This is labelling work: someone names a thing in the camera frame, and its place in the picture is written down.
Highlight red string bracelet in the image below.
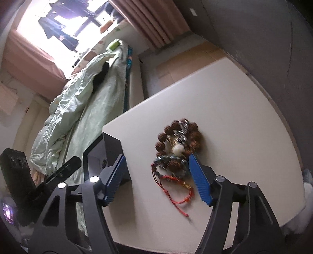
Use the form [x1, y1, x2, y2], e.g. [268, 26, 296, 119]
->
[153, 171, 195, 217]

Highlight dark hanging shirt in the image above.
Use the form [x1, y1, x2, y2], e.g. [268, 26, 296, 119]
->
[38, 15, 81, 51]

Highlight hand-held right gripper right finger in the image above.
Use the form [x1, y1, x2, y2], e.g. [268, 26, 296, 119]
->
[188, 153, 285, 254]

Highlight brown bead bracelet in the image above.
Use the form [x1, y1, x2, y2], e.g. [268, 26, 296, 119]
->
[155, 119, 205, 173]

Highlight black cloth item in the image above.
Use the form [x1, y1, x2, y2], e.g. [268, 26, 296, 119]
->
[91, 62, 111, 90]

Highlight bed with green sheet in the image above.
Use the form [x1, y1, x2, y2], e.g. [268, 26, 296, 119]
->
[29, 45, 143, 235]

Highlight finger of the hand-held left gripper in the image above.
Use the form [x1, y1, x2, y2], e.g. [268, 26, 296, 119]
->
[37, 156, 82, 196]

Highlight window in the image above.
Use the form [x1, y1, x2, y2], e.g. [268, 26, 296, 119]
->
[16, 0, 112, 75]

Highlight pink curtain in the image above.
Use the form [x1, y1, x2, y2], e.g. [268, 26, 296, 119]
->
[109, 0, 192, 50]
[1, 30, 68, 94]

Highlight pale green quilt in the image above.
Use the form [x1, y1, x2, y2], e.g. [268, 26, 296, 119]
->
[29, 45, 129, 176]

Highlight beige padded headboard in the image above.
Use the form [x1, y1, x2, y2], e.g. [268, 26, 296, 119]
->
[10, 93, 54, 157]

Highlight dark hanging garments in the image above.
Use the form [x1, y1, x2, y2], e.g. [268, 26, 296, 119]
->
[48, 0, 103, 26]

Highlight silver charm bracelet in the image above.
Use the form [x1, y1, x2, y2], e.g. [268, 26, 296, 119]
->
[172, 123, 189, 147]

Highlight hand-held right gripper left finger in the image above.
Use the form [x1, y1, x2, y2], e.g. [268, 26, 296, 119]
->
[28, 154, 128, 254]

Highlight patterned window seat cushion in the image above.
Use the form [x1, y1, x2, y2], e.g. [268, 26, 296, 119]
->
[72, 24, 128, 74]

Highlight black jewelry box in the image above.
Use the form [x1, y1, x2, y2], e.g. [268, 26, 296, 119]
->
[83, 132, 132, 187]

